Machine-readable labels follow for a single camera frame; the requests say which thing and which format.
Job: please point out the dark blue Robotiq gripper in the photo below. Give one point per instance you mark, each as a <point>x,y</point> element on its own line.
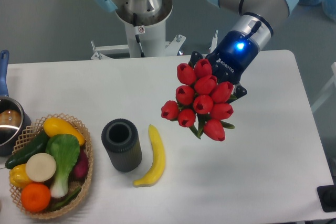
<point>230,59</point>

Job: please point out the red tulip bouquet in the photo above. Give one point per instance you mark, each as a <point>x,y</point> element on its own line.
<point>201,102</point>

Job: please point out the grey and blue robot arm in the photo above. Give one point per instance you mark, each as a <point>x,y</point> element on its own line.
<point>257,21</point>

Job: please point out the dark grey ribbed vase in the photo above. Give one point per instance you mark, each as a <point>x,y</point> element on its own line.
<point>121,140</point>

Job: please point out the yellow banana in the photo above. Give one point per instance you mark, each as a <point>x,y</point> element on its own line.
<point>153,175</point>

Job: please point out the black device at table edge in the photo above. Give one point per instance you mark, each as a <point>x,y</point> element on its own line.
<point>327,197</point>

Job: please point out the purple sweet potato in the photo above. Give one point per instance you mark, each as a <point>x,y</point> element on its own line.
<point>81,167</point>

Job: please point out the green bok choy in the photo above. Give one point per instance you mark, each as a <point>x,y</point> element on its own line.
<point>65,149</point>

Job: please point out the yellow squash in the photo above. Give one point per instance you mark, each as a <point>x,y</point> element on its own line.
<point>55,126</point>

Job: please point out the green cucumber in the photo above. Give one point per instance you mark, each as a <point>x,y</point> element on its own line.
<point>36,145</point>

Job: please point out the white round radish slice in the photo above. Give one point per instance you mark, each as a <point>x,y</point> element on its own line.
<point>40,167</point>

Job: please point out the woven wicker basket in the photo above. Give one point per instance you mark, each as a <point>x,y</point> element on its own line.
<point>27,135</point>

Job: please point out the dark green chili pepper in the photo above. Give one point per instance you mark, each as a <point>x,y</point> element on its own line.
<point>66,200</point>

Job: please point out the orange fruit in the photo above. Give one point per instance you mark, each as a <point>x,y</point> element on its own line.
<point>35,197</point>

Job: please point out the yellow bell pepper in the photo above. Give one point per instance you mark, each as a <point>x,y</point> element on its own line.
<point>18,176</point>

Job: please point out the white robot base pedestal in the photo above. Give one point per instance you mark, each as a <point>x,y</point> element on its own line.
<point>145,28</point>

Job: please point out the white frame at right edge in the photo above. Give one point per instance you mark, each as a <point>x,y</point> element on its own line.
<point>325,92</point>

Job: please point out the blue handled saucepan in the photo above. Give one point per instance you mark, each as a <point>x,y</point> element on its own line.
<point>13,117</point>

